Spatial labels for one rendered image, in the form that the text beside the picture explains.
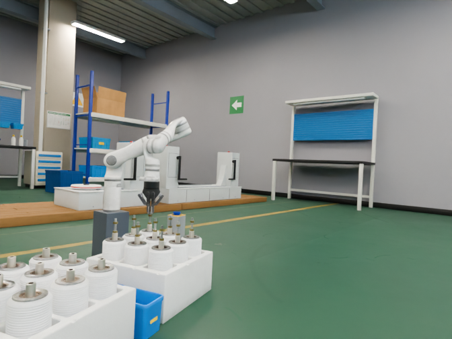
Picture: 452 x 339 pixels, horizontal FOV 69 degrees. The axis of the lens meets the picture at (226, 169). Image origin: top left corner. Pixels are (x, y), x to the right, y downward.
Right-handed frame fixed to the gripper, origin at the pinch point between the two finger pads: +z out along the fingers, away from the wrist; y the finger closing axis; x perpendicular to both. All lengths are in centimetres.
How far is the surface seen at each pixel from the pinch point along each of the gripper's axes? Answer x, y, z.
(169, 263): 34.4, -15.5, 15.1
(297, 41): -501, -172, -279
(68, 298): 74, 4, 13
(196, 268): 20.9, -25.0, 21.0
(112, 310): 65, -4, 20
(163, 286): 41.4, -14.8, 21.5
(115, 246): 26.0, 8.0, 11.8
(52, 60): -530, 332, -222
